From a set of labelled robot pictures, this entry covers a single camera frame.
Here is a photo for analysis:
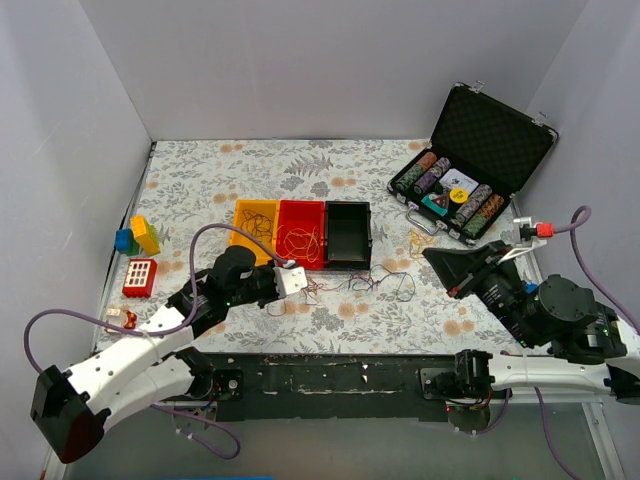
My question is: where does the dark wire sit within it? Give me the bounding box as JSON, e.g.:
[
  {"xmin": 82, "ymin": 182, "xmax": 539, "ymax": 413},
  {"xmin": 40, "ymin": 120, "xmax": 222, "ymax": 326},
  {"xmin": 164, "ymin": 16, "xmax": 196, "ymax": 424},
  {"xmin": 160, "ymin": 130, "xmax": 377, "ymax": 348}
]
[{"xmin": 238, "ymin": 208, "xmax": 275, "ymax": 242}]

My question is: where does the coloured wire bundle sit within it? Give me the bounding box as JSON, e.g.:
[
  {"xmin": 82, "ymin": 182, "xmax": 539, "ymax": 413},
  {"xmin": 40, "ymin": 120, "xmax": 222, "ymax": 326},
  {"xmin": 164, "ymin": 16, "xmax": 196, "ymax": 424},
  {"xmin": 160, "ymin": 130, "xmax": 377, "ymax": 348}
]
[{"xmin": 264, "ymin": 264, "xmax": 417, "ymax": 318}]

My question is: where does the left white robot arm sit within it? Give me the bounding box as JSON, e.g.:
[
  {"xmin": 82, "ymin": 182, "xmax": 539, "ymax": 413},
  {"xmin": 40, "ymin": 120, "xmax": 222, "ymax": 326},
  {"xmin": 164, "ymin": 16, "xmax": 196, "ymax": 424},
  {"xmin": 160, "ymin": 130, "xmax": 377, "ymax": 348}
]
[{"xmin": 30, "ymin": 246, "xmax": 287, "ymax": 464}]

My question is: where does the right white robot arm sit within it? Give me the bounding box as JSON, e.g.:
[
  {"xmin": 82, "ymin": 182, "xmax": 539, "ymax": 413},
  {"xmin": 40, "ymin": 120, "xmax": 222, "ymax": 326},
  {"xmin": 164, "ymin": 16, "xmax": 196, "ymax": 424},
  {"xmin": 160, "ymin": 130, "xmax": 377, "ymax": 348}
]
[{"xmin": 422, "ymin": 240, "xmax": 639, "ymax": 404}]

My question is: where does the yellow plastic bin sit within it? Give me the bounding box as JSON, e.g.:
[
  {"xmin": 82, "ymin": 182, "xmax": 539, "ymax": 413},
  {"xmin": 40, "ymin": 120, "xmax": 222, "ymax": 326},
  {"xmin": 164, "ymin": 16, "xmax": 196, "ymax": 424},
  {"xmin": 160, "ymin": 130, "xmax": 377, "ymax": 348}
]
[{"xmin": 229, "ymin": 199, "xmax": 280, "ymax": 266}]

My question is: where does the yellow dealer chip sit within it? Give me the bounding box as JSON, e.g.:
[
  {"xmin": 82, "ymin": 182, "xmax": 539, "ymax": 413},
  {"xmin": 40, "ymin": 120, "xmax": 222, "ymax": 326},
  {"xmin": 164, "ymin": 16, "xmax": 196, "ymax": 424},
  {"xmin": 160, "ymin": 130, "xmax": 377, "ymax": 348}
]
[{"xmin": 449, "ymin": 188, "xmax": 469, "ymax": 204}]

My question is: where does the red plastic bin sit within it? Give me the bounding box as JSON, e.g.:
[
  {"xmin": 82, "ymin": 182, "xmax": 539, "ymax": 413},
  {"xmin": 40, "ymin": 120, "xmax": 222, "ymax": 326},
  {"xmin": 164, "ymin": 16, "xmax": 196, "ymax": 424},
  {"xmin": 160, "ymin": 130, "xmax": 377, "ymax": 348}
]
[{"xmin": 276, "ymin": 200, "xmax": 325, "ymax": 270}]

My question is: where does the red white toy block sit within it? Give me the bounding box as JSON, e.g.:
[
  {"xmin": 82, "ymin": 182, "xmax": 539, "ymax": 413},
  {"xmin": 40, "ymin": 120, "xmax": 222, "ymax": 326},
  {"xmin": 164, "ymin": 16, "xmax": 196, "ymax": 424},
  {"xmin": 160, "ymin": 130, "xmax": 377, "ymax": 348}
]
[{"xmin": 122, "ymin": 258, "xmax": 157, "ymax": 298}]

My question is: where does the yellow toy brick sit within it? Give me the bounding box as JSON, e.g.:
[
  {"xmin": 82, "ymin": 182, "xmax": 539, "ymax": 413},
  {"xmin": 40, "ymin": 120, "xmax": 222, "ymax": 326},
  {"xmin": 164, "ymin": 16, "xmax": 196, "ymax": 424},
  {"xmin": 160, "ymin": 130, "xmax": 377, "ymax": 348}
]
[{"xmin": 130, "ymin": 215, "xmax": 160, "ymax": 256}]

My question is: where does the green toy brick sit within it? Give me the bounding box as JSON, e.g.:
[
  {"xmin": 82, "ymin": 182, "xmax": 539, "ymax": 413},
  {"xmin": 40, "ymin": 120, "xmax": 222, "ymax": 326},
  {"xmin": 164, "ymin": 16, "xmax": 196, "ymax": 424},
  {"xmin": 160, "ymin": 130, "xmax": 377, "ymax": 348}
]
[{"xmin": 124, "ymin": 239, "xmax": 140, "ymax": 257}]

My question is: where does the floral table mat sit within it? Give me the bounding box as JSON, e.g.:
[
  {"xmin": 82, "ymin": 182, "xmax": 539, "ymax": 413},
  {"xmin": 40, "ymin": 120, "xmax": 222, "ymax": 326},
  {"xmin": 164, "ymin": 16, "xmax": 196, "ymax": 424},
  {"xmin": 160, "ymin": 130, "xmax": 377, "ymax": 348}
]
[{"xmin": 103, "ymin": 140, "xmax": 519, "ymax": 354}]

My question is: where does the black plastic bin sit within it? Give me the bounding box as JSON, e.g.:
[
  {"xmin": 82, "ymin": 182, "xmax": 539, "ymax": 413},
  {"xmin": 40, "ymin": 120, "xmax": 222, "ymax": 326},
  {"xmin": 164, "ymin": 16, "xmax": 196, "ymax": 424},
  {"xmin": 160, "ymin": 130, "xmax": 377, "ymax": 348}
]
[{"xmin": 324, "ymin": 201, "xmax": 373, "ymax": 270}]

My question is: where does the small white red toy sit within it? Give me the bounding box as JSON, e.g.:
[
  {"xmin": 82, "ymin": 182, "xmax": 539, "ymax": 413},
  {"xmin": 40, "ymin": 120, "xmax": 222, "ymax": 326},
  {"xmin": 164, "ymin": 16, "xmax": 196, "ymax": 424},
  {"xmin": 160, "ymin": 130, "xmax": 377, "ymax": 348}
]
[{"xmin": 104, "ymin": 308, "xmax": 137, "ymax": 333}]

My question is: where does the black poker chip case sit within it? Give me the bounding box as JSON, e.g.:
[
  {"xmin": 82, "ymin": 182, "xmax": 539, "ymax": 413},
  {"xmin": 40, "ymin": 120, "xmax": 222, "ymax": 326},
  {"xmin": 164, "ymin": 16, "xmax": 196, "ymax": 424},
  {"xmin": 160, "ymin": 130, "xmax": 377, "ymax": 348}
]
[{"xmin": 387, "ymin": 83, "xmax": 558, "ymax": 246}]

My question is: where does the blue toy brick left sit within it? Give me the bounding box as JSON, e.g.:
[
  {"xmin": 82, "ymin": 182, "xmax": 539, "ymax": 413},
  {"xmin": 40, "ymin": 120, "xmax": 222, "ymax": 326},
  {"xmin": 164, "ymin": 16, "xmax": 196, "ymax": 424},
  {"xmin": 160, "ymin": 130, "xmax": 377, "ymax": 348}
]
[{"xmin": 114, "ymin": 228, "xmax": 134, "ymax": 254}]

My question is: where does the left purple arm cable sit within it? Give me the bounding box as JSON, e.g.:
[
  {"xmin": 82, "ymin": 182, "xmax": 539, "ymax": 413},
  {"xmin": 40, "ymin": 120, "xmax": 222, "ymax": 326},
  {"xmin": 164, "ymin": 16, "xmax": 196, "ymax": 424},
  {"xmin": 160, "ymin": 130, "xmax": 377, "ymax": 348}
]
[{"xmin": 22, "ymin": 222, "xmax": 296, "ymax": 459}]

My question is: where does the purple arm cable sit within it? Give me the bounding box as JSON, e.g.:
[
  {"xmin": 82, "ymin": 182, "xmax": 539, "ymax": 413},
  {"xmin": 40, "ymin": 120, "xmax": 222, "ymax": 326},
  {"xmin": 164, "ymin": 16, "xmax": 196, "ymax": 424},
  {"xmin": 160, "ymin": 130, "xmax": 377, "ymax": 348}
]
[
  {"xmin": 449, "ymin": 205, "xmax": 640, "ymax": 480},
  {"xmin": 22, "ymin": 222, "xmax": 296, "ymax": 459}
]

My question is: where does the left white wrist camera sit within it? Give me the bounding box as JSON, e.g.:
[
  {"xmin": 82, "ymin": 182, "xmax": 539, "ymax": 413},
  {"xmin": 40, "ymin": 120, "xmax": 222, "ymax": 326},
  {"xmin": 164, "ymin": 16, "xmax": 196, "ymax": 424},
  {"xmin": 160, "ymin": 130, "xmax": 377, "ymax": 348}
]
[{"xmin": 274, "ymin": 260, "xmax": 308, "ymax": 298}]

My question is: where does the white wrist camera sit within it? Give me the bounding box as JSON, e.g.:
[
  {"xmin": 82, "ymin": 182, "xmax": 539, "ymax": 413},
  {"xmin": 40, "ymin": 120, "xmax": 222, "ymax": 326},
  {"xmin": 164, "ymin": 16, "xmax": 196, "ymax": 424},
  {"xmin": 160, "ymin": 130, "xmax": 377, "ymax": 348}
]
[
  {"xmin": 499, "ymin": 217, "xmax": 555, "ymax": 264},
  {"xmin": 274, "ymin": 260, "xmax": 308, "ymax": 298}
]

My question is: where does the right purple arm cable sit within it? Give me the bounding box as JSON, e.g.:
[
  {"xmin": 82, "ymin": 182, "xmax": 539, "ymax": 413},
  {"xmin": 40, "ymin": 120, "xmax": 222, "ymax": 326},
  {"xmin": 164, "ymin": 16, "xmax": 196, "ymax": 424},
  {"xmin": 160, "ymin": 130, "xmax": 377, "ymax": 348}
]
[{"xmin": 449, "ymin": 205, "xmax": 640, "ymax": 480}]

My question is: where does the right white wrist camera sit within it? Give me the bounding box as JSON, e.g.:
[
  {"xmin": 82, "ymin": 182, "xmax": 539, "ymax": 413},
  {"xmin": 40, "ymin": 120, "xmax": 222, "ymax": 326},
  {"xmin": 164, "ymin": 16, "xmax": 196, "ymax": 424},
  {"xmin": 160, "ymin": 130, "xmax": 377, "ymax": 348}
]
[{"xmin": 499, "ymin": 217, "xmax": 555, "ymax": 264}]

